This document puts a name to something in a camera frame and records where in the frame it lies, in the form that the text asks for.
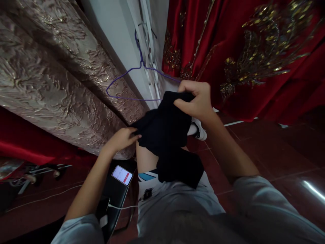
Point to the person's left hand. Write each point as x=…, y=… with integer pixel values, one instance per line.
x=119, y=141

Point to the person's right hand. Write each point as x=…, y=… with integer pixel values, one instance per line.
x=200, y=101

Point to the person's left fingers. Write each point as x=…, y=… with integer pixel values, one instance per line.
x=132, y=136

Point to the black garment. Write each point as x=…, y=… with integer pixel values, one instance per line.
x=165, y=122

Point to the smartphone with lit screen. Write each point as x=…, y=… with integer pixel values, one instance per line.
x=122, y=175

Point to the black stool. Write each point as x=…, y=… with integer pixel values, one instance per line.
x=119, y=195

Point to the person's legs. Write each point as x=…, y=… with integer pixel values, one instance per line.
x=172, y=200

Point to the black smartphone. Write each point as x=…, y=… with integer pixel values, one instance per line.
x=103, y=207

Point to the white metal rack pole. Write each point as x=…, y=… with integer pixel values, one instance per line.
x=149, y=50

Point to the black high-heel shoes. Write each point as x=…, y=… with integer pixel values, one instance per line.
x=48, y=171

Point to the beige brocade fabric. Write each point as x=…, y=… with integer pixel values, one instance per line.
x=50, y=76

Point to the red satin cloth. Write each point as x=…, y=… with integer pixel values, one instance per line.
x=30, y=142

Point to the red gold-embroidered gown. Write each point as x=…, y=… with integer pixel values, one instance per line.
x=228, y=38

